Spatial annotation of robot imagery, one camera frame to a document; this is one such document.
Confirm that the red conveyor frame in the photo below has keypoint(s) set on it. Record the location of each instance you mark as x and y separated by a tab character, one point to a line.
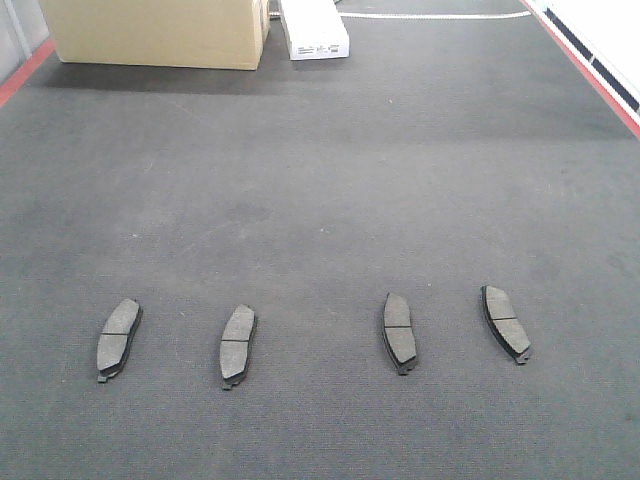
610	84

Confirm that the white long carton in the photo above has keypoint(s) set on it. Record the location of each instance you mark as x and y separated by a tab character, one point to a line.
314	30

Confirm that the large cardboard box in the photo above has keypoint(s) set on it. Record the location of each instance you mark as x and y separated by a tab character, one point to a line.
195	34

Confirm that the black conveyor belt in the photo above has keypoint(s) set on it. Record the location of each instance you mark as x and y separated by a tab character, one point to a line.
439	157

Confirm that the grey brake pad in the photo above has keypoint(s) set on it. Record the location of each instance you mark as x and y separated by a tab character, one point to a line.
505	324
116	337
235	346
398	333

